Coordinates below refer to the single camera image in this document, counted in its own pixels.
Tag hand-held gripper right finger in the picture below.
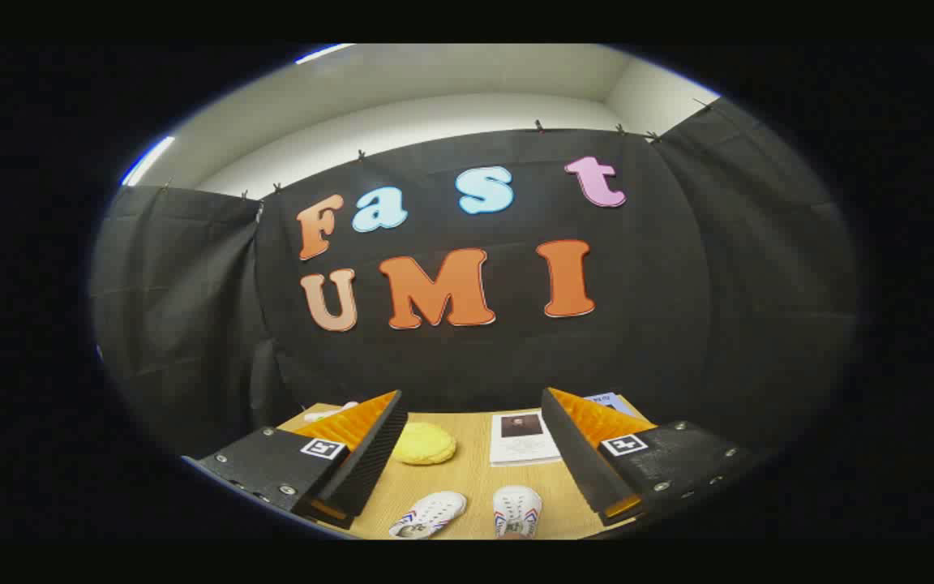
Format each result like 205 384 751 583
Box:
541 387 768 528

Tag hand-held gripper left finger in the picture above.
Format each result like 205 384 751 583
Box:
183 389 409 530

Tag white canvas shoe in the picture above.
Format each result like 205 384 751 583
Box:
388 491 468 539
492 485 543 539

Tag white book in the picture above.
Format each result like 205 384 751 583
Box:
489 410 563 468

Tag yellow fuzzy plush toy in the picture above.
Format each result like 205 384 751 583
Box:
391 422 458 466

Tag pink and green plush toy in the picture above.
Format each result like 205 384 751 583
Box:
303 401 360 423

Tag blue book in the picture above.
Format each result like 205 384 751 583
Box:
585 392 638 419

